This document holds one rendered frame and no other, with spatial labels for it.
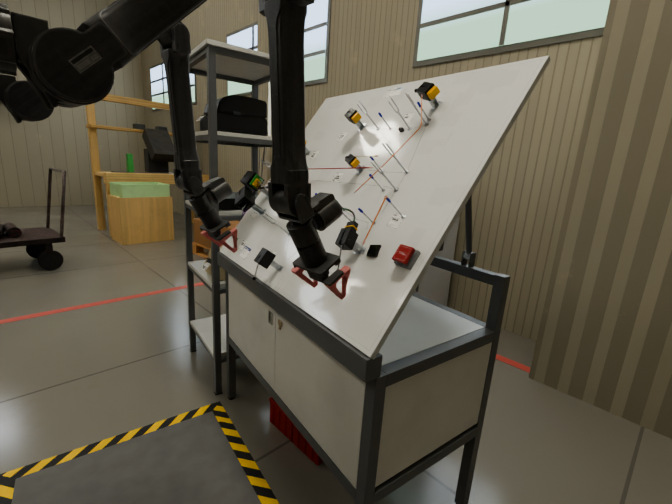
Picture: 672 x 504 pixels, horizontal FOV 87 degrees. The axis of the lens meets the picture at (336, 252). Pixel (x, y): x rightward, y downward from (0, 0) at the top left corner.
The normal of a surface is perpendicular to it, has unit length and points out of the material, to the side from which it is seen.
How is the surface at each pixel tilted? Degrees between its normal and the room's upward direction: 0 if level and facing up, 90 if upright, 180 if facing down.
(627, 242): 90
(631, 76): 90
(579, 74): 90
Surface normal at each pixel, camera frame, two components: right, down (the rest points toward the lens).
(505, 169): -0.72, 0.12
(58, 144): 0.69, 0.22
